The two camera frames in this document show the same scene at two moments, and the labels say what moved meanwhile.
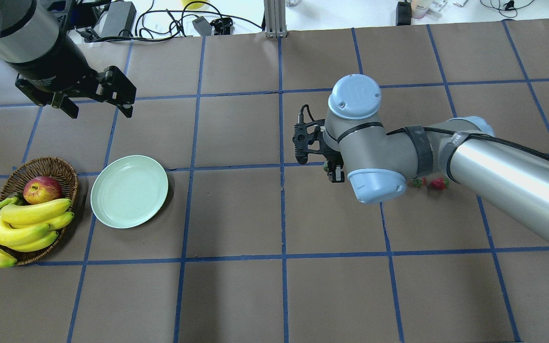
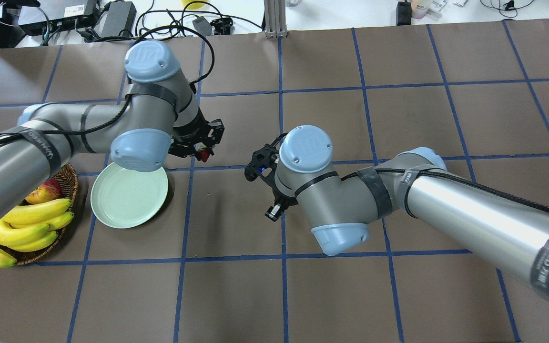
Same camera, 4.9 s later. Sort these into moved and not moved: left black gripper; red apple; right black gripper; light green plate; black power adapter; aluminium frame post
Moved: right black gripper; left black gripper
Not moved: red apple; black power adapter; light green plate; aluminium frame post
